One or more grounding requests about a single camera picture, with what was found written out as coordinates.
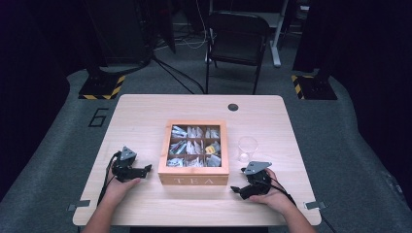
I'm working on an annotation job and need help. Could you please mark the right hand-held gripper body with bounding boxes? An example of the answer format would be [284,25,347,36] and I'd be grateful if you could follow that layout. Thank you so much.
[240,160,276,197]

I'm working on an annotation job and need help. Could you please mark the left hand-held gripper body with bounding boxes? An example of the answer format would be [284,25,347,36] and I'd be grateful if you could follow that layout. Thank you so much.
[111,146,138,183]

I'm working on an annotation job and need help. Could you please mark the grey tea bag packet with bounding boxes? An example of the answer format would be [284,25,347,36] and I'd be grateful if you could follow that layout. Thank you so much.
[206,154,223,168]

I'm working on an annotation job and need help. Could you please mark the wooden tea bag box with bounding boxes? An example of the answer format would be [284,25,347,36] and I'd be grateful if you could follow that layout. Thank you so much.
[157,119,230,186]

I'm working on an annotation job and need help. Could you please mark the person's right hand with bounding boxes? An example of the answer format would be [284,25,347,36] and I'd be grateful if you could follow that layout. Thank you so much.
[248,168,294,216]

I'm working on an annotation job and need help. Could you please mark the person's left hand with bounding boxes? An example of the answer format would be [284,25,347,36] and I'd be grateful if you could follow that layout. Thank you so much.
[104,168,142,203]

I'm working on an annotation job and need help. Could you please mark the clear glass cup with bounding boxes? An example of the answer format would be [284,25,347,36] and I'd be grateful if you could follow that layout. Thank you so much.
[237,135,259,163]

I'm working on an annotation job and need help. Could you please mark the rows of tea bags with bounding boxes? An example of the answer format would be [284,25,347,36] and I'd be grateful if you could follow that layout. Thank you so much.
[166,125,223,168]

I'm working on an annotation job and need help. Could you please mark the hazard striped black stand base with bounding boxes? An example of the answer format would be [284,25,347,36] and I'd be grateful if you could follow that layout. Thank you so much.
[291,74,338,101]
[78,74,126,101]

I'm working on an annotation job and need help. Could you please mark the dark curtain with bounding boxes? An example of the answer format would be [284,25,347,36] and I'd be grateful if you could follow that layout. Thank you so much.
[324,0,412,208]
[0,0,71,202]

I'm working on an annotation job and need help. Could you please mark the black folding chair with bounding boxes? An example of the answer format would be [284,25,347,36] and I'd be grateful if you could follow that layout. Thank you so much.
[204,11,271,95]

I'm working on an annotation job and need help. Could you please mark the left hand-held gripper cable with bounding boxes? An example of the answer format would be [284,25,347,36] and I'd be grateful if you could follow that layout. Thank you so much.
[96,151,120,207]

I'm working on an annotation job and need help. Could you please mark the hand-held gripper cable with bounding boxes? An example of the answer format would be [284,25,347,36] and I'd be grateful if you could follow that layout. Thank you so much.
[96,151,120,207]
[268,179,338,233]

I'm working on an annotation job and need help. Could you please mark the right hand-held gripper cable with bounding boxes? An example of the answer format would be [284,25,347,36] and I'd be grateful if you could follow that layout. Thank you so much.
[268,179,338,233]

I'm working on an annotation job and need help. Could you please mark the grey metal table bracket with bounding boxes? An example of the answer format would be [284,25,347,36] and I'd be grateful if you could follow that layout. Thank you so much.
[67,199,91,212]
[303,201,327,211]

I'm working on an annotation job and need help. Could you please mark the black floor cable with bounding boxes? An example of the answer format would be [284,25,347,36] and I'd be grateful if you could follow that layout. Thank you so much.
[150,54,206,95]

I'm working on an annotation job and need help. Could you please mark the white floor cable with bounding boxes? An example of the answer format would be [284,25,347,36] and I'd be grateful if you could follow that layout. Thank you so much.
[154,0,217,51]

